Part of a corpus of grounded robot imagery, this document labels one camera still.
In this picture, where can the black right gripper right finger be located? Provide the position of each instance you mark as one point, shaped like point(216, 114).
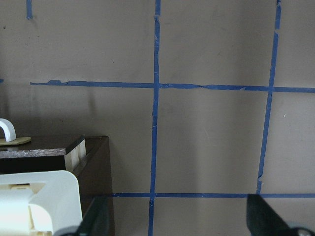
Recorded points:
point(262, 220)

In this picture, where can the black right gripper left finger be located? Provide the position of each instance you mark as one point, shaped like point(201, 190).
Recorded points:
point(96, 221)

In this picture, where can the wooden drawer white handle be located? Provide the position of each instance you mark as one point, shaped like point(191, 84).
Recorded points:
point(38, 153)

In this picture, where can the dark brown drawer cabinet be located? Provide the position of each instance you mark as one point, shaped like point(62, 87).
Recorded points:
point(94, 176)

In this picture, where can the cream plastic storage box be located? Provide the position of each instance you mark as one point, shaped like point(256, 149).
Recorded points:
point(39, 203)

